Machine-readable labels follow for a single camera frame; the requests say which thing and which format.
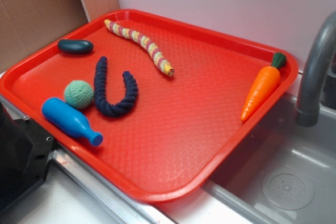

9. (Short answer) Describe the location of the grey toy faucet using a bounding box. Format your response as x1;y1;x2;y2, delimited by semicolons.
295;12;335;127

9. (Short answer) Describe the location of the green rubber ball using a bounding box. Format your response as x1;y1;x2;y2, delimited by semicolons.
64;80;94;110

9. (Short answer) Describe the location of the brown cardboard panel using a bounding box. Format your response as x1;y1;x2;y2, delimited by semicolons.
1;0;120;72

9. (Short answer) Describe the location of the red plastic tray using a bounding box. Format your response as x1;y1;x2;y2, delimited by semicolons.
1;9;298;203

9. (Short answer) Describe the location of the blue plastic bottle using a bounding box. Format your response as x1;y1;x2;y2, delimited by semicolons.
41;98;103;147

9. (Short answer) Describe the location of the orange plastic carrot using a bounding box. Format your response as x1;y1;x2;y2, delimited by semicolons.
240;52;287;122

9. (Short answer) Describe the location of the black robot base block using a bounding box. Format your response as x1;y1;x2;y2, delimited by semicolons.
1;104;55;214

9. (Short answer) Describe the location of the navy blue rope toy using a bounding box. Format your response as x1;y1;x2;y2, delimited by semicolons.
93;56;139;118

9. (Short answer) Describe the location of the grey toy sink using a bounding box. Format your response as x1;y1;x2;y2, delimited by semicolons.
158;82;335;223

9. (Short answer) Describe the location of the yellow pink toy snake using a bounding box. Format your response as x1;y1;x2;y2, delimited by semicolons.
104;19;175;77

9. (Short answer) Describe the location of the dark green plastic pickle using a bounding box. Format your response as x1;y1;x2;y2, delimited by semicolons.
57;39;94;55

